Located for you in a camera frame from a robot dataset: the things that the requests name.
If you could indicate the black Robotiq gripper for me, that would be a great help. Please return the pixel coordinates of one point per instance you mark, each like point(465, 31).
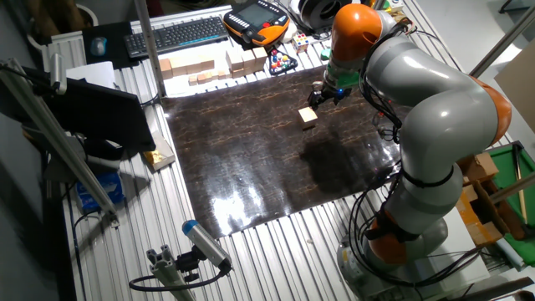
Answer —
point(332, 93)

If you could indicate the small light wooden block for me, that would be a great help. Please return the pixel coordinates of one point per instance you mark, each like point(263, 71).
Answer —
point(308, 117)

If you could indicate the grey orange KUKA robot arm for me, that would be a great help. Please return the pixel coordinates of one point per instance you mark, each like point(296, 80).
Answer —
point(443, 104)

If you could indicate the large wooden block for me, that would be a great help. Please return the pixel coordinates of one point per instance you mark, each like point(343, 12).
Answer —
point(193, 64)
point(166, 69)
point(207, 62)
point(234, 60)
point(179, 67)
point(248, 58)
point(260, 55)

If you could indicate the small green object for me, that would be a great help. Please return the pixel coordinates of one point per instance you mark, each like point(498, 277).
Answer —
point(325, 54)

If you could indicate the black triangle with billiard balls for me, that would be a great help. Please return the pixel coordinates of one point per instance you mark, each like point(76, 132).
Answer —
point(283, 62)

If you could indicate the colourful puzzle cube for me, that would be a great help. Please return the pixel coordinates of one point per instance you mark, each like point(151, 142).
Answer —
point(300, 43)

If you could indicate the small wooden cube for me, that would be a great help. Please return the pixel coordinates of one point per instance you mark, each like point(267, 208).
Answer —
point(202, 78)
point(209, 76)
point(192, 80)
point(222, 74)
point(238, 73)

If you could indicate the dark marble pattern mat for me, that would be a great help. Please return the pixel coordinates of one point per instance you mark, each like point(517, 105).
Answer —
point(242, 150)

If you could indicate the black round spool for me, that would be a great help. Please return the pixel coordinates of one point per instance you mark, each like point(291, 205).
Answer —
point(322, 12)

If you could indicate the orange black teach pendant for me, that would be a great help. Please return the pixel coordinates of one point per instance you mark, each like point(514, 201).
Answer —
point(256, 21)

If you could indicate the black computer keyboard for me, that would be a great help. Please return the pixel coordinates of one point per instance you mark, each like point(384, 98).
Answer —
point(177, 35)

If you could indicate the open box with gold foil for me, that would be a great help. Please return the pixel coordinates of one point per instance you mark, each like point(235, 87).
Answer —
point(161, 154)

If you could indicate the brown cardboard box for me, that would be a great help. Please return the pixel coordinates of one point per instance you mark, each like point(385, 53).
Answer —
point(480, 209)

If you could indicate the green toy pool table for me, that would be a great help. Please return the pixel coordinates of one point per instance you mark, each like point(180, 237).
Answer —
point(505, 167)

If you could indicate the brown cardboard sheet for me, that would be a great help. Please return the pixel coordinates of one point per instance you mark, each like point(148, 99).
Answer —
point(518, 79)

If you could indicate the black mouse pad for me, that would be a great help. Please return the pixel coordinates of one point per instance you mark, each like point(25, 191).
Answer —
point(117, 42)

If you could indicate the black flat monitor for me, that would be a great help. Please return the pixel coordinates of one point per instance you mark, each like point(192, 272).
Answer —
point(104, 121)

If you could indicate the aluminium bar over boxes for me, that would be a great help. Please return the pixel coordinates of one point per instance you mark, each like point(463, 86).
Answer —
point(514, 188)

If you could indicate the wooden cue stick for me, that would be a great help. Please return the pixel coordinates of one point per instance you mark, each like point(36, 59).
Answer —
point(520, 184)

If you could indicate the white paper sheet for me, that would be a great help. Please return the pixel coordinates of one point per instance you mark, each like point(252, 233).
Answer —
point(94, 74)

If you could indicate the grey computer mouse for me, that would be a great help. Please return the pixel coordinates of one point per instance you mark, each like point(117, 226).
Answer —
point(98, 46)

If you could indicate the short aluminium profile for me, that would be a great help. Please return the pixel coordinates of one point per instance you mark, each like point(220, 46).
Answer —
point(167, 273)

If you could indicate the blue tissue pack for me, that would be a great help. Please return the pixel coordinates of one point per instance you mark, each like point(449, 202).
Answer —
point(102, 192)

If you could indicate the white round bucket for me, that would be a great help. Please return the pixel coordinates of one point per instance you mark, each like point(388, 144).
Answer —
point(88, 12)

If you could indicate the long slanted aluminium bar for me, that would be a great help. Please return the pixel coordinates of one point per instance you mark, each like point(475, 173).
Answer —
point(62, 146)

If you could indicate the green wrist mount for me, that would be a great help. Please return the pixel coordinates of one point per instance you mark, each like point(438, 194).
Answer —
point(347, 78)

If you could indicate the upright aluminium post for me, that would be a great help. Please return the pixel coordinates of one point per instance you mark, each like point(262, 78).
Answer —
point(149, 50)

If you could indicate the silver camera with blue end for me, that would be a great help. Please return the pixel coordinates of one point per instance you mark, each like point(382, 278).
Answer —
point(207, 243)

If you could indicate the slanted aluminium frame bar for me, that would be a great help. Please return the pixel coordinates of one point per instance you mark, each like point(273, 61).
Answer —
point(501, 42)

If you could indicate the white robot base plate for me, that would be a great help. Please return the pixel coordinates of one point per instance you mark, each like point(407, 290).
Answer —
point(460, 251)

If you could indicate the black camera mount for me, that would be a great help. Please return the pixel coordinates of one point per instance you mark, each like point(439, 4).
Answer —
point(188, 263)

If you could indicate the silver camera on bar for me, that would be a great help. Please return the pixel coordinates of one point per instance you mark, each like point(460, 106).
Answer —
point(57, 73)

